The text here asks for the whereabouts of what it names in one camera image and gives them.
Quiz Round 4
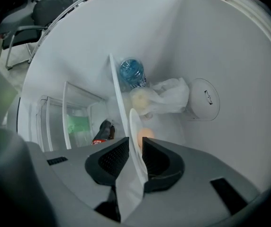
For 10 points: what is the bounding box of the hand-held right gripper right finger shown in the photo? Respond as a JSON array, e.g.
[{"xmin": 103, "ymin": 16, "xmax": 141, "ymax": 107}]
[{"xmin": 123, "ymin": 137, "xmax": 262, "ymax": 227}]

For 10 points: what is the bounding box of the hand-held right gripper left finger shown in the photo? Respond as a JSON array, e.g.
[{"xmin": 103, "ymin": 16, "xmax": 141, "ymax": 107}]
[{"xmin": 43, "ymin": 137, "xmax": 130, "ymax": 209}]

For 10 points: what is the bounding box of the white plate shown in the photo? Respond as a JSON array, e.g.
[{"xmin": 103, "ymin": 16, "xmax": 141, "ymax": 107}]
[{"xmin": 115, "ymin": 107, "xmax": 151, "ymax": 223}]

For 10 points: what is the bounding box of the brown egg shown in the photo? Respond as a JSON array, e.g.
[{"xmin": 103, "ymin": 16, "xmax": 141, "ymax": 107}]
[{"xmin": 137, "ymin": 127, "xmax": 155, "ymax": 149}]

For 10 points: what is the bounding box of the white fridge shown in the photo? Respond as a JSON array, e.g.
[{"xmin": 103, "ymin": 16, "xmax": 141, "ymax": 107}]
[{"xmin": 17, "ymin": 0, "xmax": 271, "ymax": 222}]

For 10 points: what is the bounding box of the clear fridge drawer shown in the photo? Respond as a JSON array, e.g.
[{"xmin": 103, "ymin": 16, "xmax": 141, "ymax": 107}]
[{"xmin": 35, "ymin": 81, "xmax": 108, "ymax": 151}]

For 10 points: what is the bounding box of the round white fridge control housing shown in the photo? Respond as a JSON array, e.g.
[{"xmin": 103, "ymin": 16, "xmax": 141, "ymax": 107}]
[{"xmin": 184, "ymin": 78, "xmax": 221, "ymax": 122}]

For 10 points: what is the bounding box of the glass fridge shelf white trim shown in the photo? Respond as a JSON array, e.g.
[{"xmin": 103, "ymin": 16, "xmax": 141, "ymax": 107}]
[{"xmin": 108, "ymin": 53, "xmax": 131, "ymax": 141}]

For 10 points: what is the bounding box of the green packet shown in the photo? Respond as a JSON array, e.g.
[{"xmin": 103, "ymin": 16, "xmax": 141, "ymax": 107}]
[{"xmin": 67, "ymin": 114, "xmax": 90, "ymax": 135}]

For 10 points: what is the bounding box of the dark cola bottle red label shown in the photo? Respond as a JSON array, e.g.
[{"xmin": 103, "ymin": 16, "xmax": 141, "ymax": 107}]
[{"xmin": 91, "ymin": 119, "xmax": 116, "ymax": 146}]

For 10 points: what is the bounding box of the translucent white plastic bag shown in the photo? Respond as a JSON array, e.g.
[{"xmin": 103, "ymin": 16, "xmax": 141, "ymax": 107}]
[{"xmin": 129, "ymin": 77, "xmax": 190, "ymax": 121}]

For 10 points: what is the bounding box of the pale round fruit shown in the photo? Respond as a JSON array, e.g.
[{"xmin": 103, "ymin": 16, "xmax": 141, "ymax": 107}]
[{"xmin": 130, "ymin": 88, "xmax": 151, "ymax": 109}]

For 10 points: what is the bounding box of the blue plastic water bottle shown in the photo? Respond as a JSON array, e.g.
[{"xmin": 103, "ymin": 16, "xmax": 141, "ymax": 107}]
[{"xmin": 119, "ymin": 58, "xmax": 147, "ymax": 89}]

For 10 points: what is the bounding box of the black office chair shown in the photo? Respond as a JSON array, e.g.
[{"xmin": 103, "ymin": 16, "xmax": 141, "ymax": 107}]
[{"xmin": 0, "ymin": 0, "xmax": 75, "ymax": 70}]

